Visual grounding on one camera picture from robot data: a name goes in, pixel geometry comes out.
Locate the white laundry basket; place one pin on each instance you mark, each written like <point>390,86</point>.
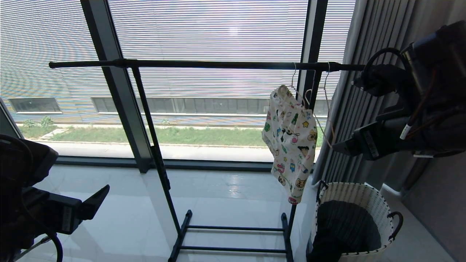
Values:
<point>375,202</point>

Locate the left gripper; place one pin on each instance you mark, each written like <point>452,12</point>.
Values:
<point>54,214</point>

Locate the pink clothes hanger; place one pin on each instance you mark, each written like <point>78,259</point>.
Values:
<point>293,72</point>
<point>327,94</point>

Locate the grey curtain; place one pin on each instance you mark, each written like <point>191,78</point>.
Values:
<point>346,109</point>

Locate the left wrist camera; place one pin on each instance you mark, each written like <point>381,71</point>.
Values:
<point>25,160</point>

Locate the black garment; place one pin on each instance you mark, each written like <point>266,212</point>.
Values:
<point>326,249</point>

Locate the black clothes rack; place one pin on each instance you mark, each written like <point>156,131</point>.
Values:
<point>218,64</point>

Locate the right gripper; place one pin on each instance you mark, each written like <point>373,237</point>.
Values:
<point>378,140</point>

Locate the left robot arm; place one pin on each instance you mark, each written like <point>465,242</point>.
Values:
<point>9,225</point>

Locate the white pipe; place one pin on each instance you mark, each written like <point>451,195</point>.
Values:
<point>389,189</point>

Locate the cream printed garment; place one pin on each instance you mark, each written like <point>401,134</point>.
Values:
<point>291,145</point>

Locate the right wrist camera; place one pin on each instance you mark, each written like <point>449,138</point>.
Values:
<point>382,78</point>

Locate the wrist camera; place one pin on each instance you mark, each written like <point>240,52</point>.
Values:
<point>25,160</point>
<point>382,78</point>

